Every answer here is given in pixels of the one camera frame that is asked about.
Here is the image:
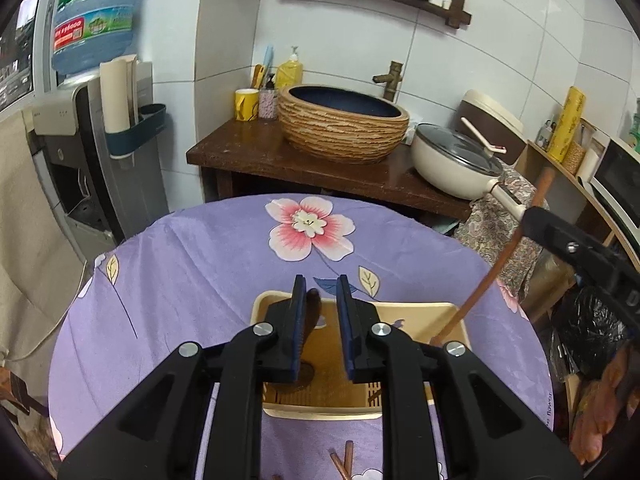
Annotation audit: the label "dark wooden counter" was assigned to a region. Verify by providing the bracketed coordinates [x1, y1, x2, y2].
[186, 119, 474, 222]

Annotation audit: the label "yellow dish soap bottle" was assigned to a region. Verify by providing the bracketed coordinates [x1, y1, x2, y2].
[274, 45, 304, 92]

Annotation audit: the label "black plastic bag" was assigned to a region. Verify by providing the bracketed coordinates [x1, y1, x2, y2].
[552, 284, 632, 382]

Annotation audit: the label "light wooden shelf unit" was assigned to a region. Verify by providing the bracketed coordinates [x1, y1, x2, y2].
[514, 119, 640, 282]

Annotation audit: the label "white microwave oven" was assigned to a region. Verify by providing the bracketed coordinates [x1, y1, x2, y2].
[589, 136, 640, 242]

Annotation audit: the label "brown and cream rice cooker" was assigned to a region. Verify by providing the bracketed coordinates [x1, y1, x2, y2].
[459, 88, 527, 167]

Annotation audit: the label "cream plastic utensil holder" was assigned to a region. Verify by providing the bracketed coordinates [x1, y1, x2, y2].
[248, 290, 473, 420]

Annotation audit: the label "blue cup holder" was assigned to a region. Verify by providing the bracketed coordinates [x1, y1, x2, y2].
[103, 103, 169, 159]

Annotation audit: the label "grey water dispenser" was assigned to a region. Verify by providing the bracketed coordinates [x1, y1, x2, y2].
[25, 61, 172, 247]

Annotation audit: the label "floral toothbrush cup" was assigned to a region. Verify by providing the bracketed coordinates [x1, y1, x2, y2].
[258, 87, 279, 120]

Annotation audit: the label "dark wooden chair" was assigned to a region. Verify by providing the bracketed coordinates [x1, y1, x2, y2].
[0, 366, 49, 419]

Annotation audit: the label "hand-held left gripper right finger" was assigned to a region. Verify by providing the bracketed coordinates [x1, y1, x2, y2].
[336, 274, 583, 480]

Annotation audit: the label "paisley floral cloth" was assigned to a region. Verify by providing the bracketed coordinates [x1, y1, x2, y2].
[452, 164, 557, 302]

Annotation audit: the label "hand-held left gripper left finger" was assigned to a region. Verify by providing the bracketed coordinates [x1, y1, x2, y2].
[57, 275, 307, 480]

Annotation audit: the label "white paper cup stack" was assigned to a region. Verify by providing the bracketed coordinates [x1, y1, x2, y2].
[99, 54, 139, 132]

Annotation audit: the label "white paper towel roll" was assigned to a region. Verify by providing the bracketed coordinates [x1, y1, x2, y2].
[575, 147, 601, 182]

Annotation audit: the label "white rice paddle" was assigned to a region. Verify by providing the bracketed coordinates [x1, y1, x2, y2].
[460, 116, 507, 154]

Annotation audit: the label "yellow mug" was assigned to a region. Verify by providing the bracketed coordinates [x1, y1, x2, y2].
[234, 88, 260, 122]

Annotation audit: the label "purple floral tablecloth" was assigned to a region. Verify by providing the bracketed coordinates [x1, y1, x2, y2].
[47, 194, 554, 480]

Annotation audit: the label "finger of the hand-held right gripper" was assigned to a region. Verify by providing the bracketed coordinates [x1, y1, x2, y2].
[520, 205, 627, 282]

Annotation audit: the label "cream pot with glass lid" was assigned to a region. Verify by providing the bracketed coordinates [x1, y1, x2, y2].
[409, 122, 532, 222]

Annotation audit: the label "brass faucet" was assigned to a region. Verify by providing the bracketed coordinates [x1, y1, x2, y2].
[372, 60, 405, 102]

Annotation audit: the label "yellow wrap roll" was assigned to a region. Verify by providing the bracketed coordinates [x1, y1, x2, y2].
[547, 85, 586, 164]

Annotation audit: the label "orange cloth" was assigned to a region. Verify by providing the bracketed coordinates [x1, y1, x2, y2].
[569, 344, 640, 467]

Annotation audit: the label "woven pattern sink basin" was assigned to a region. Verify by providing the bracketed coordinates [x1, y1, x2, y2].
[277, 83, 411, 165]

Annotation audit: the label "blue water jug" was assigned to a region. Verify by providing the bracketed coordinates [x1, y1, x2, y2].
[50, 0, 151, 79]

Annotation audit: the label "sliding glass window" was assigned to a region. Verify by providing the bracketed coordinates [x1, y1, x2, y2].
[0, 0, 42, 112]

